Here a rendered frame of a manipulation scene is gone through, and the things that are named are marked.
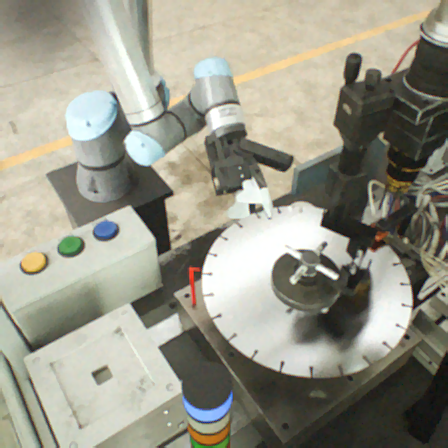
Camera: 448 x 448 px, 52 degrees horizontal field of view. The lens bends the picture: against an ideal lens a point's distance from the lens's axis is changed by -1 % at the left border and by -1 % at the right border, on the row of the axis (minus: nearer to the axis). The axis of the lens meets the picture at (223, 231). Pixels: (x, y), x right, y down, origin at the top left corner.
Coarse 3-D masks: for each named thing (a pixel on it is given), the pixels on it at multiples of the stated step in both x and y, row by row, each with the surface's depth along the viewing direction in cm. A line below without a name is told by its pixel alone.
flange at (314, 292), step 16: (288, 256) 76; (320, 256) 76; (272, 272) 74; (288, 272) 73; (320, 272) 72; (336, 272) 74; (288, 288) 72; (304, 288) 71; (320, 288) 71; (336, 288) 72; (304, 304) 70; (320, 304) 70
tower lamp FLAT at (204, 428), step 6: (186, 414) 43; (228, 414) 43; (192, 420) 42; (222, 420) 42; (228, 420) 44; (192, 426) 44; (198, 426) 43; (204, 426) 42; (210, 426) 42; (216, 426) 43; (222, 426) 44; (204, 432) 43; (210, 432) 43; (216, 432) 44
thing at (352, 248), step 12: (348, 108) 56; (336, 204) 69; (324, 216) 73; (336, 216) 71; (324, 228) 73; (336, 228) 72; (348, 228) 71; (360, 228) 71; (372, 228) 71; (348, 240) 73; (360, 240) 71; (372, 240) 70; (348, 252) 75
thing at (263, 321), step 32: (256, 224) 82; (288, 224) 82; (224, 256) 77; (256, 256) 77; (384, 256) 77; (224, 288) 73; (256, 288) 73; (352, 288) 73; (384, 288) 73; (224, 320) 69; (256, 320) 69; (288, 320) 69; (320, 320) 69; (352, 320) 69; (384, 320) 69; (288, 352) 65; (320, 352) 65; (352, 352) 65; (384, 352) 65
